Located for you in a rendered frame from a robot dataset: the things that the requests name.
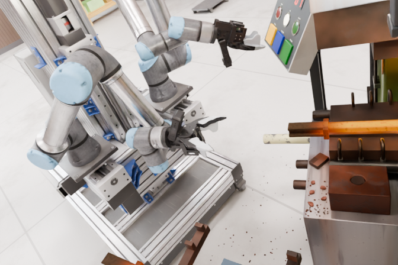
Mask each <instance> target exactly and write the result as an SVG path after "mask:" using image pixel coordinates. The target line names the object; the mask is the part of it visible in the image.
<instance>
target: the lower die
mask: <svg viewBox="0 0 398 265"><path fill-rule="evenodd" d="M392 119H398V101H394V102H393V104H392V105H389V102H375V103H373V106H370V103H364V104H355V107H352V104H344V105H331V106H330V122H345V121H376V120H392ZM339 138H340V139H341V151H342V158H343V160H359V159H358V158H359V146H358V139H359V138H361V139H362V152H363V158H364V160H380V158H381V143H380V139H381V138H383V139H384V142H385V158H386V160H398V131H359V132H329V157H330V160H338V139H339Z"/></svg>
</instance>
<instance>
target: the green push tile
mask: <svg viewBox="0 0 398 265"><path fill-rule="evenodd" d="M293 47H294V46H293V45H292V44H291V43H290V42H289V41H288V40H285V42H284V45H283V47H282V50H281V53H280V56H279V57H280V59H281V60H282V61H283V63H284V64H287V63H288V60H289V58H290V55H291V52H292V50H293Z"/></svg>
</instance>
